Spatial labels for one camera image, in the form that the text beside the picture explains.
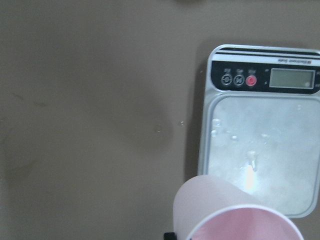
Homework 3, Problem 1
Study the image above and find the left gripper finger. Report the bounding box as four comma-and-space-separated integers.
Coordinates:
163, 232, 177, 240

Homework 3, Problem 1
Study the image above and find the pink plastic cup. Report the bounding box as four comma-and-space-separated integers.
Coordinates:
173, 175, 303, 240

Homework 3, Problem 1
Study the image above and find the silver digital kitchen scale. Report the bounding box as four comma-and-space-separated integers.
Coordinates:
197, 44, 320, 218

